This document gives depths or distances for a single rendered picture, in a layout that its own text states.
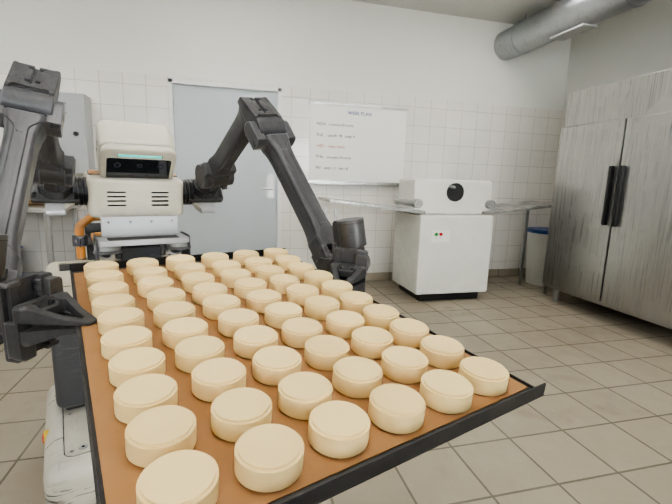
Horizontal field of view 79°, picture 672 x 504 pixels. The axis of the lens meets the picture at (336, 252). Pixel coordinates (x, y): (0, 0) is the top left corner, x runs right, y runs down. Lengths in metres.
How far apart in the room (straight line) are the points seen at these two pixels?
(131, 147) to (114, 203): 0.19
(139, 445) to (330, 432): 0.14
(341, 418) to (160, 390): 0.16
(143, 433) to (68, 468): 1.29
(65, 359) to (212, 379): 1.43
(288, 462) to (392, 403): 0.11
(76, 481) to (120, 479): 1.30
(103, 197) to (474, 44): 4.68
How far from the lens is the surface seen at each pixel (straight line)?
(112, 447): 0.38
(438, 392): 0.41
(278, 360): 0.43
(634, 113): 4.25
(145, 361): 0.45
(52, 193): 1.41
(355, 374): 0.42
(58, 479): 1.64
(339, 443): 0.34
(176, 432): 0.35
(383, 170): 4.78
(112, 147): 1.36
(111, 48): 4.72
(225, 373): 0.41
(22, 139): 0.90
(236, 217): 4.52
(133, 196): 1.43
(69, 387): 1.86
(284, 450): 0.33
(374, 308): 0.58
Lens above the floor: 1.16
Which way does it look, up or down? 10 degrees down
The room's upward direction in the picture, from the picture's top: 2 degrees clockwise
